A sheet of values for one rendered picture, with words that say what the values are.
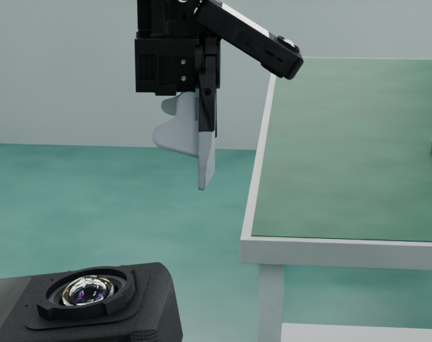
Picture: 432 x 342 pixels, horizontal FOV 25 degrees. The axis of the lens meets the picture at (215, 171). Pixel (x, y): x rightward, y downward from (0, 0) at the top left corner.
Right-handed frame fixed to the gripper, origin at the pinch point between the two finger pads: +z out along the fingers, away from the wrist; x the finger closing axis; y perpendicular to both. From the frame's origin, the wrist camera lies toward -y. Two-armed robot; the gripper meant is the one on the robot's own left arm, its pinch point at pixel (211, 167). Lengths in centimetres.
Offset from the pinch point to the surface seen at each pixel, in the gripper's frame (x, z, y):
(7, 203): -313, 115, 96
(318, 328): -45, 40, -16
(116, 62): -403, 70, 57
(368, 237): -83, 40, -29
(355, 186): -115, 40, -30
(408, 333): -43, 40, -30
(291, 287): -226, 115, -24
